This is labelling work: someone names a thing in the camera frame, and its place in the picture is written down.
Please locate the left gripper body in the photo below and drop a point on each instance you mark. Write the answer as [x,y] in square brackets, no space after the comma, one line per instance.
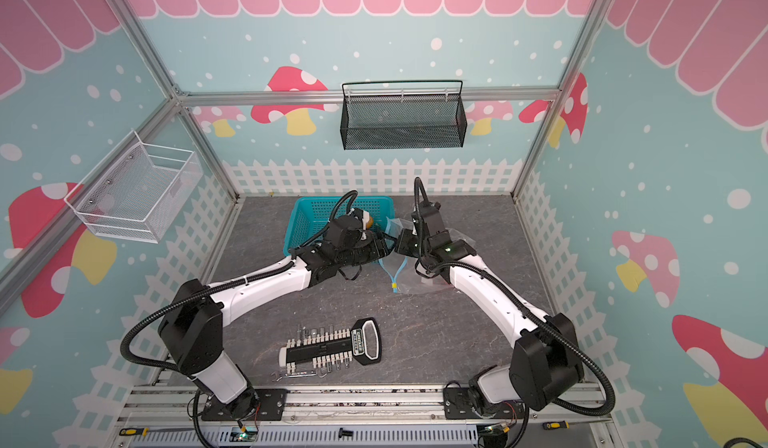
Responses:
[363,252]

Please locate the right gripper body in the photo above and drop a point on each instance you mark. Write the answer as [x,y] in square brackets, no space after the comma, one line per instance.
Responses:
[407,244]

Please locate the clear zip top bag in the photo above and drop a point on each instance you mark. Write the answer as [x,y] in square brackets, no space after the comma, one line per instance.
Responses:
[406,275]

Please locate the teal plastic basket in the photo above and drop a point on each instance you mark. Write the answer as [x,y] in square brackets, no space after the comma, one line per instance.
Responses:
[311,214]

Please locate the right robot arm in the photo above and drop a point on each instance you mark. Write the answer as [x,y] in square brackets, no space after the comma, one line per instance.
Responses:
[546,360]

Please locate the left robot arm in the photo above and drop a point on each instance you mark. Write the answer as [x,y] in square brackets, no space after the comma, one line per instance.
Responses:
[192,326]

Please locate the black screwdriver bit set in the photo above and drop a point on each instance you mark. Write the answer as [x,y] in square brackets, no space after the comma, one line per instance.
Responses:
[332,349]

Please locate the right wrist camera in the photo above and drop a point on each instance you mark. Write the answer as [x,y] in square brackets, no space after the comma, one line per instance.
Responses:
[429,220]

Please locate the black wire wall basket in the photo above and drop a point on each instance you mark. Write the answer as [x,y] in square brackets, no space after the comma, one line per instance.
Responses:
[413,114]

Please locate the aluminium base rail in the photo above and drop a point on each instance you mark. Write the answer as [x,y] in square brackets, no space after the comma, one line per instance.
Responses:
[305,415]

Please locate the white wire wall basket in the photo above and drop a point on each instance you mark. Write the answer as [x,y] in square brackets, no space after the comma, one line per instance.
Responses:
[136,193]

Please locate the yellow handled screwdriver right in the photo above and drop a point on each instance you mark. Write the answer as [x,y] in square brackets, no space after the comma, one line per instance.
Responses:
[558,425]

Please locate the yellow handled screwdriver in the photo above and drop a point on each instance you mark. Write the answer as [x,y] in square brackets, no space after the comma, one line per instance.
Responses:
[558,425]
[145,431]

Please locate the yellow handled screwdriver left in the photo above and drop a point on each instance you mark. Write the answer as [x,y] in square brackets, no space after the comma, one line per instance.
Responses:
[145,431]

